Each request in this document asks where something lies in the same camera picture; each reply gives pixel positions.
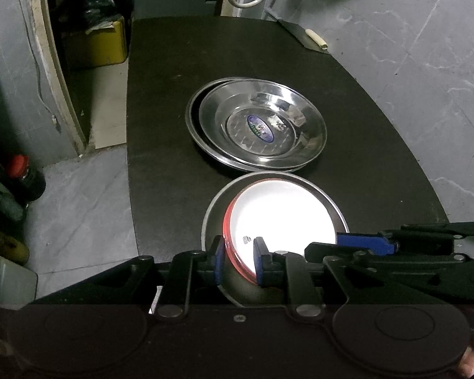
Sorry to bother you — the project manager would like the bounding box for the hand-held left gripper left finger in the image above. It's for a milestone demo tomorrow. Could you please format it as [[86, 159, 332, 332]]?
[[35, 236, 227, 320]]

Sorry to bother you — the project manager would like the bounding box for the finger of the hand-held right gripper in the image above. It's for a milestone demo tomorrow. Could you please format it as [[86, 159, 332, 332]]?
[[304, 242, 474, 287], [337, 222, 474, 256]]

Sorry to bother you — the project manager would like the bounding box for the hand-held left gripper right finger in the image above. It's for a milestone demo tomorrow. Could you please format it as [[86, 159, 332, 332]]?
[[253, 236, 451, 320]]

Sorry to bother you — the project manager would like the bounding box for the steel bowl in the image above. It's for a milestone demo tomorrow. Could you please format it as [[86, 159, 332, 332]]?
[[201, 171, 350, 309]]

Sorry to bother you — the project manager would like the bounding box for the white bowl with red rim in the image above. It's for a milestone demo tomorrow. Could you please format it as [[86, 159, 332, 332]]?
[[222, 179, 338, 286]]

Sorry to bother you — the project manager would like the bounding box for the steel plate with blue label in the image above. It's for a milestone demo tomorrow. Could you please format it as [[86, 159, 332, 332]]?
[[199, 78, 328, 169]]

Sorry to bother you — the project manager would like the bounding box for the person's right hand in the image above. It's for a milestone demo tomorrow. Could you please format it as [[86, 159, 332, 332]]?
[[459, 335, 474, 378]]

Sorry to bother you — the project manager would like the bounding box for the plain steel plate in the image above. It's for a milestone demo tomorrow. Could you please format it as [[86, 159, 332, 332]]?
[[185, 76, 321, 174]]

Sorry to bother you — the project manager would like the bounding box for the translucent white container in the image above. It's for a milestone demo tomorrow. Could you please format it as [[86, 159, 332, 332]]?
[[0, 253, 39, 309]]

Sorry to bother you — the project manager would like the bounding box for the dark bottle with red cap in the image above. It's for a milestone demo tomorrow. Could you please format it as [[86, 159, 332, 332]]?
[[5, 154, 47, 203]]

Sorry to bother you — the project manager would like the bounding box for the yellow container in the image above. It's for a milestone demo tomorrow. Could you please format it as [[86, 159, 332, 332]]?
[[0, 232, 31, 266]]

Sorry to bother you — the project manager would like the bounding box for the green bottle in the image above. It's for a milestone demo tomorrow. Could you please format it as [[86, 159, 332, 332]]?
[[0, 190, 29, 222]]

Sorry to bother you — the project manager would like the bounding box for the yellow bin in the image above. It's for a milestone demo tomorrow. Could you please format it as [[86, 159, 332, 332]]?
[[62, 16, 128, 69]]

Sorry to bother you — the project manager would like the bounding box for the black plastic bag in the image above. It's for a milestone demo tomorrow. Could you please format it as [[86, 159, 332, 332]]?
[[58, 0, 124, 34]]

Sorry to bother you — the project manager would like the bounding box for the knife with cream handle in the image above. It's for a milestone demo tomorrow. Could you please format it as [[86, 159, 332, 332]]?
[[268, 9, 331, 53]]

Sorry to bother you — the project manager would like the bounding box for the cream door frame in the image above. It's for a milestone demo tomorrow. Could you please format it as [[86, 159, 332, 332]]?
[[27, 0, 91, 158]]

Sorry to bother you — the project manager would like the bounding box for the thin wall wire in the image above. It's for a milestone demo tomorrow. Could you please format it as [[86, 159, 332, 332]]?
[[15, 0, 61, 132]]

